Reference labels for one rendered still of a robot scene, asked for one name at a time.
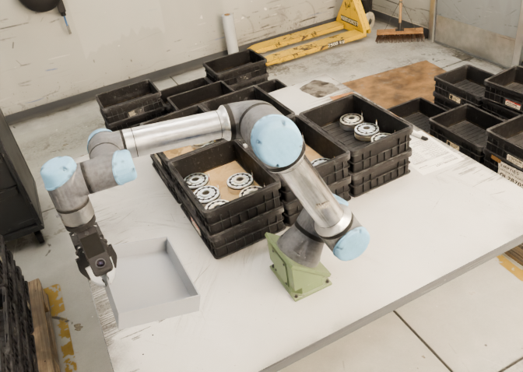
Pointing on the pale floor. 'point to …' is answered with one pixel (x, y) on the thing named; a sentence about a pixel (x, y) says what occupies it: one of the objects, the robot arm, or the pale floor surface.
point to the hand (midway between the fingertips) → (107, 283)
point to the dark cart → (17, 191)
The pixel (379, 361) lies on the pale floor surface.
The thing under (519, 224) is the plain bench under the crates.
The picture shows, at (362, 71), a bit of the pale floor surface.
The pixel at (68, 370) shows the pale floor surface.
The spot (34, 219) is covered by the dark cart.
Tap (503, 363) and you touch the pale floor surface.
